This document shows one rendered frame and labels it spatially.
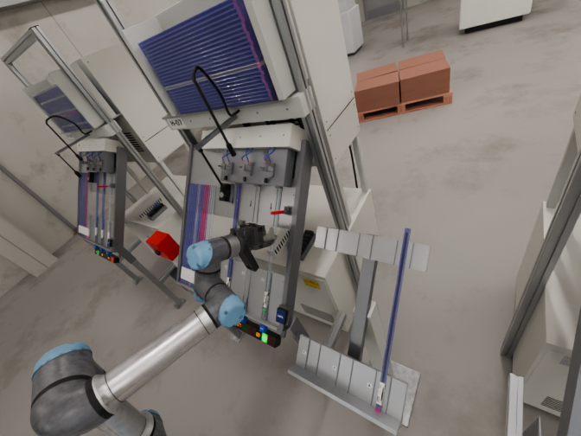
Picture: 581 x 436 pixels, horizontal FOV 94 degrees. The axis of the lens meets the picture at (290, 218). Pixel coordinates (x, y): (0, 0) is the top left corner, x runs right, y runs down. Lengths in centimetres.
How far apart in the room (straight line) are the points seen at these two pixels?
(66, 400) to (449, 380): 151
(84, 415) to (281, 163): 82
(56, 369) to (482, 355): 170
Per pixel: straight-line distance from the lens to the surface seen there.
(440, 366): 174
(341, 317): 150
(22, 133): 500
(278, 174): 98
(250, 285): 116
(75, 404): 80
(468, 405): 170
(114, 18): 145
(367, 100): 381
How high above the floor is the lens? 164
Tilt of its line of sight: 39 degrees down
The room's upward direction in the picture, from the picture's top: 24 degrees counter-clockwise
